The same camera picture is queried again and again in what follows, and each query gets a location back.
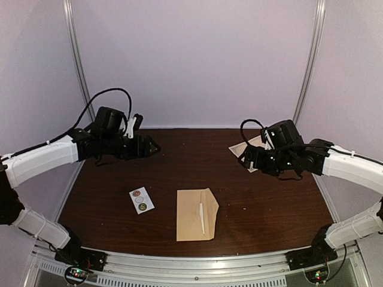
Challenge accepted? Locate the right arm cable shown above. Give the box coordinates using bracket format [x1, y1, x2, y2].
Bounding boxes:
[240, 119, 266, 147]

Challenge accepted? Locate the aluminium frame post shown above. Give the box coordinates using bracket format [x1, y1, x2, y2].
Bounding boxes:
[62, 0, 101, 135]
[293, 0, 326, 125]

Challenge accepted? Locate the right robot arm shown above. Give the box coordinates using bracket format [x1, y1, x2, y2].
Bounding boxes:
[238, 120, 382, 264]

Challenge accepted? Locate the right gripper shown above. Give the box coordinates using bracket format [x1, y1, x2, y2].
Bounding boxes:
[238, 145, 296, 176]

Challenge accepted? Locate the left circuit board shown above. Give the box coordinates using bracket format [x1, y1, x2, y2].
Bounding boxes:
[64, 267, 89, 285]

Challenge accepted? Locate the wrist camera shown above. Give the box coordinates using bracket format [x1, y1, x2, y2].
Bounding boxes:
[261, 127, 273, 149]
[125, 114, 144, 139]

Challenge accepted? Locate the right aluminium frame post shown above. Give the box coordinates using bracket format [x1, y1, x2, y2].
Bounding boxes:
[293, 0, 326, 125]

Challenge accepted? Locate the white sticker sheet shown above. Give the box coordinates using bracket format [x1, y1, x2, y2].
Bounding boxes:
[129, 187, 155, 215]

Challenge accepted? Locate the letter sheet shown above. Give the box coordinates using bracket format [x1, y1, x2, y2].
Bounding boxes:
[199, 202, 206, 235]
[229, 136, 266, 158]

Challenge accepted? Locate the right circuit board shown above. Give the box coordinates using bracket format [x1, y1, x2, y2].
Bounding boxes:
[305, 267, 329, 285]

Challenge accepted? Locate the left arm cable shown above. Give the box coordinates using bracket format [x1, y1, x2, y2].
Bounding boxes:
[68, 87, 133, 135]

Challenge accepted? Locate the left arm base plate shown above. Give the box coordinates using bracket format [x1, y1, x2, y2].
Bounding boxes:
[54, 248, 107, 271]

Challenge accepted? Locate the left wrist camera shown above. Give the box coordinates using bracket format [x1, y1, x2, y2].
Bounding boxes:
[125, 114, 144, 139]

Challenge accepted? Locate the left aluminium frame post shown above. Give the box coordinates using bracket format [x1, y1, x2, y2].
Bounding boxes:
[62, 0, 101, 135]

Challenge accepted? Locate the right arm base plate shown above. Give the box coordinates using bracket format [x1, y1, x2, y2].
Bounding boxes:
[286, 247, 338, 270]

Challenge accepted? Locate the circuit board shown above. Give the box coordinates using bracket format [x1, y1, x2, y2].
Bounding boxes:
[305, 267, 329, 285]
[64, 267, 89, 285]

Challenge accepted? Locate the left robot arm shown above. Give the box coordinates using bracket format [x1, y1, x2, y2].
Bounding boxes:
[1, 106, 161, 265]

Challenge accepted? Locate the brown paper envelope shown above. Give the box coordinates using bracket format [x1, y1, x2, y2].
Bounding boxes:
[176, 188, 219, 242]

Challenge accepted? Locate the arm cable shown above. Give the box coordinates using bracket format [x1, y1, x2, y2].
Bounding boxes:
[68, 87, 133, 135]
[240, 119, 266, 147]

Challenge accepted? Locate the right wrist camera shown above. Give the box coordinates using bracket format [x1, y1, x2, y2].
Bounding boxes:
[261, 127, 273, 149]

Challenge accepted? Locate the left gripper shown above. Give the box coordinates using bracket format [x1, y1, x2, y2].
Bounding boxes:
[102, 134, 160, 161]

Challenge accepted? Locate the front aluminium rail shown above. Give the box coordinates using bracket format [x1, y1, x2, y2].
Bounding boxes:
[21, 243, 372, 286]

